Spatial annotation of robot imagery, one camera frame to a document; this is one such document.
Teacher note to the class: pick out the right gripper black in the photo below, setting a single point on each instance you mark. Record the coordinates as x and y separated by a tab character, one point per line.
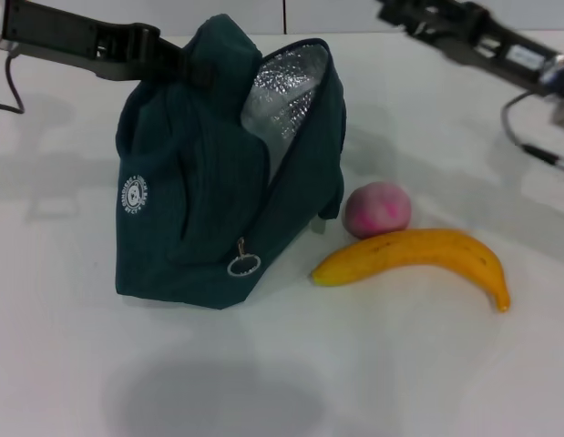
514	59

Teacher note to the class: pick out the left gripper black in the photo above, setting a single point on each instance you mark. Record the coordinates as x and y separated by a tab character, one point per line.
67	41

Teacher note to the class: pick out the dark teal insulated lunch bag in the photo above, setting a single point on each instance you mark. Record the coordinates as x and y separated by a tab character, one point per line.
181	182

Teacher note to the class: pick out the pink peach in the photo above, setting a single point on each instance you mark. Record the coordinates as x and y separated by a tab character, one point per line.
377	209

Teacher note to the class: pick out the yellow banana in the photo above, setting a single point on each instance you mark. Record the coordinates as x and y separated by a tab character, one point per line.
423	252

